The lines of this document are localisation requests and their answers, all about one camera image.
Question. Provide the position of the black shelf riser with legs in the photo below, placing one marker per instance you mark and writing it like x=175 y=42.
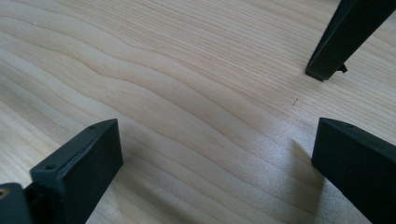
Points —
x=341 y=37

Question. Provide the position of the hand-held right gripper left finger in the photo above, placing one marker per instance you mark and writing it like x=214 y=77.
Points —
x=77 y=168

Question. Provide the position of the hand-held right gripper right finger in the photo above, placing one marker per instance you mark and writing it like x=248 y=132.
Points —
x=361 y=168

